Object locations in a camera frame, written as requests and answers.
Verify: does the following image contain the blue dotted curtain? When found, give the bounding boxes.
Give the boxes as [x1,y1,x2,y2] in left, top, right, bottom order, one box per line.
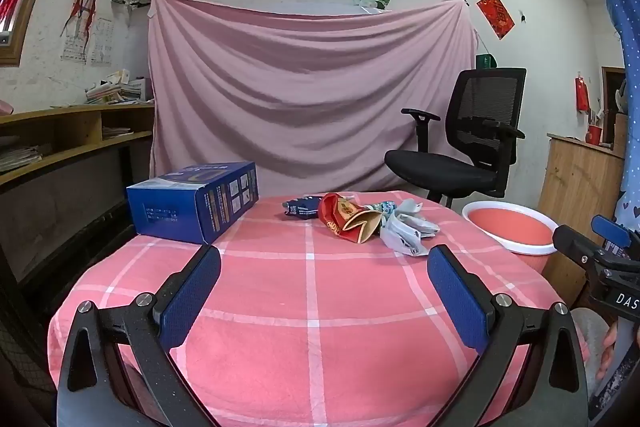
[580,0,640,233]

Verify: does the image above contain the person's right hand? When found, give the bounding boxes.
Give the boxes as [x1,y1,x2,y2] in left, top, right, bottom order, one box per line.
[597,321,625,380]

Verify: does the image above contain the stack of books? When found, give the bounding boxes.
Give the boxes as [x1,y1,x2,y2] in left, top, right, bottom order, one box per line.
[84,69,155,105]

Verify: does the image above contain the small red hanging ornament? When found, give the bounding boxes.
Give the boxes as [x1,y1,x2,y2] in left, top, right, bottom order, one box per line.
[575,76,591,112]

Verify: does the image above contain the pink hanging sheet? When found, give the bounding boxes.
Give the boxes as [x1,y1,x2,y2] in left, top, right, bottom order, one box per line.
[147,0,479,200]

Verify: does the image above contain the white wrapper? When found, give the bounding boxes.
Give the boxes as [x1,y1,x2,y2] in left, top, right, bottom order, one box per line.
[380,199,441,257]

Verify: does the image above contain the pink checked tablecloth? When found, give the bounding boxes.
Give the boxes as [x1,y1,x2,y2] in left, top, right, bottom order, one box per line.
[47,190,588,427]

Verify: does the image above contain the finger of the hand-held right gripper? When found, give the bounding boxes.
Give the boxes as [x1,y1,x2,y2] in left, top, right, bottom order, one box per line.
[591,215,632,249]
[552,225,602,279]

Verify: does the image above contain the wooden shelf counter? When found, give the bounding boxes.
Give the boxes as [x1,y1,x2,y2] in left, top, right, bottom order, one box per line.
[0,103,157,288]

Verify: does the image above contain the dark blue snack wrapper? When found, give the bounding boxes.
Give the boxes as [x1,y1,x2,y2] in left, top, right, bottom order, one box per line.
[282,194,326,220]

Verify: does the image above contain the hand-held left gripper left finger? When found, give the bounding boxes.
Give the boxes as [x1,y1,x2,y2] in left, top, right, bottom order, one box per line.
[56,245,222,427]

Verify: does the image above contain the red paper wall decoration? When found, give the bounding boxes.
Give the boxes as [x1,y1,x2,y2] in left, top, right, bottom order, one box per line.
[476,0,516,40]

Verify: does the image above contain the brown door frame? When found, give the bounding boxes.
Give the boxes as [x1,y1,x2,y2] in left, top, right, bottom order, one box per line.
[600,67,628,148]

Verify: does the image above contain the wooden cabinet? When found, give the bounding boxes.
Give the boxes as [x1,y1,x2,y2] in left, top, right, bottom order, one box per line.
[537,133,626,308]

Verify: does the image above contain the black office chair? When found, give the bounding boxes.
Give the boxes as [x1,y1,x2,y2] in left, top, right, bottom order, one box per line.
[384,68,527,209]

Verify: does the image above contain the blue cardboard box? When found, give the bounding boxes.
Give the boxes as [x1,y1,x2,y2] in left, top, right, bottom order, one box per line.
[126,162,260,245]

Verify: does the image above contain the red bin with white rim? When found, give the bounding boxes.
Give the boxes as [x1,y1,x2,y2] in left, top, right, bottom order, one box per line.
[462,201,559,258]

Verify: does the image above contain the white wall calendar sheets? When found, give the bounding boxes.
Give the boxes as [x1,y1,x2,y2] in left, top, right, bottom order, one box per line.
[61,18,115,66]

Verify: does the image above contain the stack of newspapers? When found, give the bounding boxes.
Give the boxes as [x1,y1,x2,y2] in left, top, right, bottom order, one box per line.
[0,144,51,172]

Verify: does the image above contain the red paper packet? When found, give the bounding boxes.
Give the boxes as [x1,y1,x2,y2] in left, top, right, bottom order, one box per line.
[318,193,383,244]

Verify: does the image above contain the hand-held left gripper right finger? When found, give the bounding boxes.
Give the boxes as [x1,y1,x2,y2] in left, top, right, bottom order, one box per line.
[426,244,591,427]

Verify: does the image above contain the gray clothing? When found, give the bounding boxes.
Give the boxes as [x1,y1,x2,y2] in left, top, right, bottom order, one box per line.
[570,307,612,395]

